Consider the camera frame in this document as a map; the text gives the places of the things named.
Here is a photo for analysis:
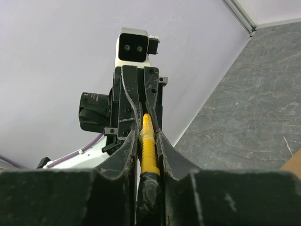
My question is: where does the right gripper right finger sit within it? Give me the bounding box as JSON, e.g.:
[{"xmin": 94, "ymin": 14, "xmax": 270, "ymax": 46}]
[{"xmin": 156, "ymin": 131, "xmax": 301, "ymax": 226}]

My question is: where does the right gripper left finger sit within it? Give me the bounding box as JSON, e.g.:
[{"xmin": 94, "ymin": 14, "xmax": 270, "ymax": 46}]
[{"xmin": 0, "ymin": 130, "xmax": 138, "ymax": 226}]

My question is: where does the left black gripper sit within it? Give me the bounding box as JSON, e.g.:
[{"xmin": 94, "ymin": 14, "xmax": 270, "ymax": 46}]
[{"xmin": 103, "ymin": 65, "xmax": 168, "ymax": 155}]

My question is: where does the yellow utility knife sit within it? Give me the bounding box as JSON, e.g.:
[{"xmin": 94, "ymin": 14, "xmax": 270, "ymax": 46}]
[{"xmin": 136, "ymin": 113, "xmax": 162, "ymax": 226}]

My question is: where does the brown cardboard express box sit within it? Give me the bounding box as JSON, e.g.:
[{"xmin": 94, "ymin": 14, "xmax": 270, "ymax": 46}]
[{"xmin": 280, "ymin": 149, "xmax": 301, "ymax": 179}]

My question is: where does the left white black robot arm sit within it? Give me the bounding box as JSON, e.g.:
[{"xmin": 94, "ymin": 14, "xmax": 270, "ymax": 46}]
[{"xmin": 38, "ymin": 65, "xmax": 168, "ymax": 169}]

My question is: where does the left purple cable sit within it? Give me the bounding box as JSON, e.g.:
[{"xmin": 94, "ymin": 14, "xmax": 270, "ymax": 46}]
[{"xmin": 0, "ymin": 133, "xmax": 105, "ymax": 169}]

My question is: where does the left aluminium frame post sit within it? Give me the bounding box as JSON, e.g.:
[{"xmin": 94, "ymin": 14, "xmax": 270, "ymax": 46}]
[{"xmin": 222, "ymin": 0, "xmax": 257, "ymax": 37}]

